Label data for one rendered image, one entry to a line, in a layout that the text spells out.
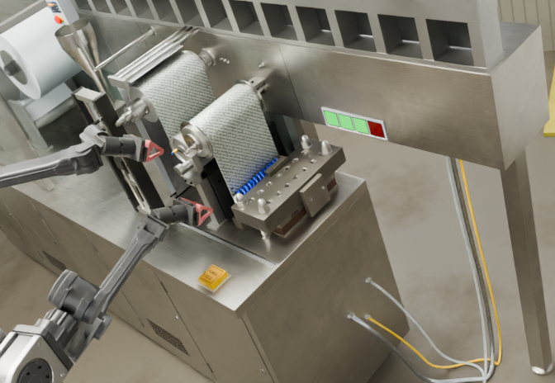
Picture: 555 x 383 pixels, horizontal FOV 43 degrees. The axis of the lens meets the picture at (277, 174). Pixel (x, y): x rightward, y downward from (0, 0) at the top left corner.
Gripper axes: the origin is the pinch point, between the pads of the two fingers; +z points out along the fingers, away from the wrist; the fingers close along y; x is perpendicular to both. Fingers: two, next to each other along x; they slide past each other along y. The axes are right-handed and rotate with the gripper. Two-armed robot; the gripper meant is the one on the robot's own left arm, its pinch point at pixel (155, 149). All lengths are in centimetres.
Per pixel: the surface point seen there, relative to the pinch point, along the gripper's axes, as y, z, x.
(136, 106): -21.4, 5.2, 11.0
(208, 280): 17.5, 15.5, -37.6
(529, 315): 80, 111, -36
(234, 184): 7.3, 28.9, -8.6
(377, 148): -66, 203, 0
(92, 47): -64, 11, 27
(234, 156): 7.5, 26.5, 0.9
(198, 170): 0.1, 18.4, -5.8
